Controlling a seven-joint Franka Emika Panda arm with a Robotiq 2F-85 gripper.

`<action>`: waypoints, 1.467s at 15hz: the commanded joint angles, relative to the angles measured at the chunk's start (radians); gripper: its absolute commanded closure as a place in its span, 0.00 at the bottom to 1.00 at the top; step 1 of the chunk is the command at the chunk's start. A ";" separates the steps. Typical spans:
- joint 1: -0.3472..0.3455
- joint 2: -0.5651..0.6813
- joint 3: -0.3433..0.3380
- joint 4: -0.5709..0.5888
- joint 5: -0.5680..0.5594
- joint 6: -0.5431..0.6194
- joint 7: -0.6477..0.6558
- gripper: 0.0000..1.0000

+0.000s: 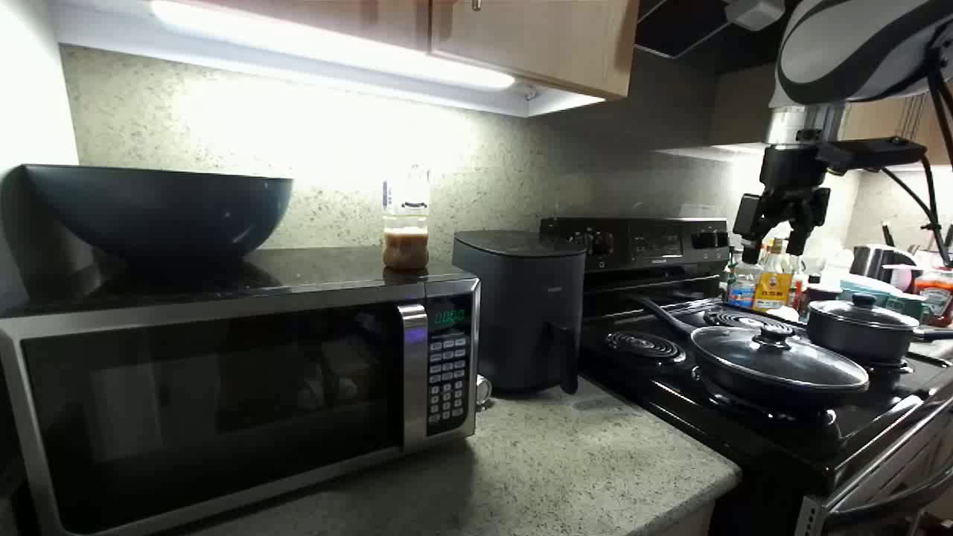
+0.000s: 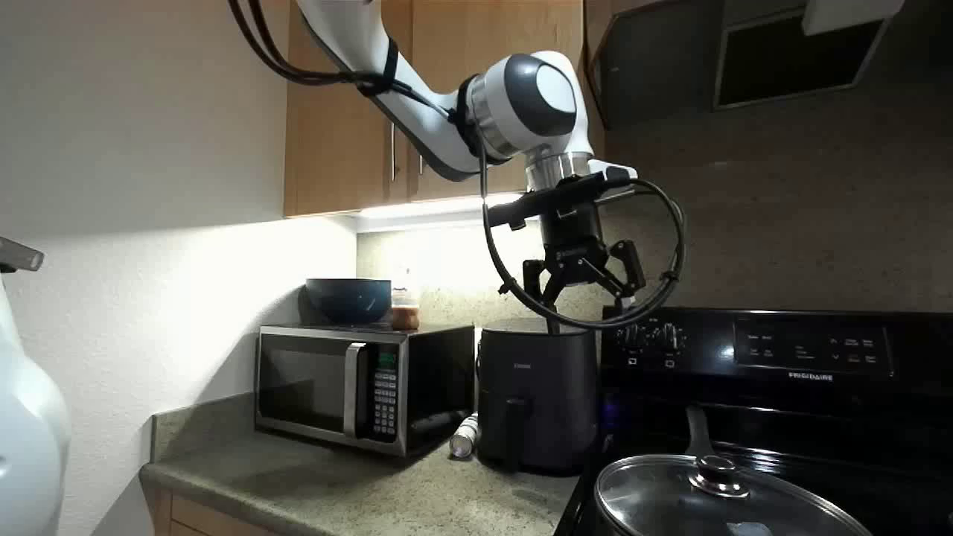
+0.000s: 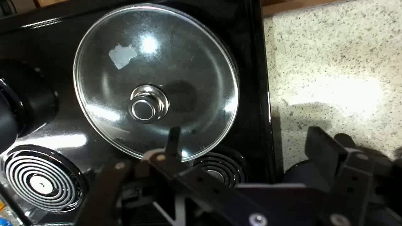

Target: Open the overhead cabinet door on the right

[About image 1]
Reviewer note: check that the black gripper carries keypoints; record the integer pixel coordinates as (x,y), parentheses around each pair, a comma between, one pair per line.
(793,174)

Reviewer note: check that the short under-cabinet light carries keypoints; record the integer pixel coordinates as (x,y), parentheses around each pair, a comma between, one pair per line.
(717,150)

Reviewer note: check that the plain wooden cabinet door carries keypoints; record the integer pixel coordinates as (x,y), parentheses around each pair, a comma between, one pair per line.
(346,16)

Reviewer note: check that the red cap bottle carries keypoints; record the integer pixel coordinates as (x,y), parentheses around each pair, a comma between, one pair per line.
(800,283)

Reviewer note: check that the yellow oil bottle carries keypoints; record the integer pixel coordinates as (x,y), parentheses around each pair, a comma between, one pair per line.
(775,287)

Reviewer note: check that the blue label bottle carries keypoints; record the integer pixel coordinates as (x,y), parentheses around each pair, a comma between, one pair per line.
(742,287)

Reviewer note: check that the silver toaster appliance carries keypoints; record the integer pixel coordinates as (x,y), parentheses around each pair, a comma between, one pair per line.
(880,261)

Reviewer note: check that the teal container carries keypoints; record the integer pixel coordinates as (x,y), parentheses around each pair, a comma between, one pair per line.
(880,295)

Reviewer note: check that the black pot lid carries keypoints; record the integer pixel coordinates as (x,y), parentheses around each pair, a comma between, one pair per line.
(860,316)

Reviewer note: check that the small black pot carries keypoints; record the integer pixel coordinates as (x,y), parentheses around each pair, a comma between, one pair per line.
(860,344)

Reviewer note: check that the black pan with lid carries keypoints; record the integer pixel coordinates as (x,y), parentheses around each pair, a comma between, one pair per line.
(793,374)

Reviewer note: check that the black frying pan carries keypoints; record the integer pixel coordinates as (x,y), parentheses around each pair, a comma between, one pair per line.
(663,316)

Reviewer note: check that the orange red package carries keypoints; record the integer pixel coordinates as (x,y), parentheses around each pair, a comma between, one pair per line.
(937,298)

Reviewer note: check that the small white box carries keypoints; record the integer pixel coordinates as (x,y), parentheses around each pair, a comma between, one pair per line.
(754,12)

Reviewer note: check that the black electric stove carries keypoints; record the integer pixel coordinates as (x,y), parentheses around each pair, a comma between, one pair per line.
(754,436)

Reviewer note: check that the black air fryer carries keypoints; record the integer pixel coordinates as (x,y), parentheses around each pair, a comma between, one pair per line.
(517,316)

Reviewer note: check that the small white shaker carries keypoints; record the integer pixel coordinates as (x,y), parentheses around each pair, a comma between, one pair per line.
(483,392)

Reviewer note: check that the glass jar with brown contents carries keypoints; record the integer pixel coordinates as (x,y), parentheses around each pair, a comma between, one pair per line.
(407,255)

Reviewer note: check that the stainless steel microwave oven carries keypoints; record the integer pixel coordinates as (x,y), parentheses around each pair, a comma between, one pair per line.
(198,396)

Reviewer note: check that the large dark blue bowl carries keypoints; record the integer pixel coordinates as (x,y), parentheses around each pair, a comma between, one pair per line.
(158,213)

